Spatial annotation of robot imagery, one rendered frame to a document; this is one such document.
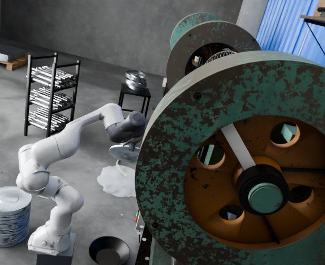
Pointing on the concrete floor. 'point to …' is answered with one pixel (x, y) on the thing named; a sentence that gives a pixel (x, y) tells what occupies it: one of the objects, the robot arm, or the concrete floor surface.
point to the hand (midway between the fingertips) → (132, 147)
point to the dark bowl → (109, 251)
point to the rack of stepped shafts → (50, 95)
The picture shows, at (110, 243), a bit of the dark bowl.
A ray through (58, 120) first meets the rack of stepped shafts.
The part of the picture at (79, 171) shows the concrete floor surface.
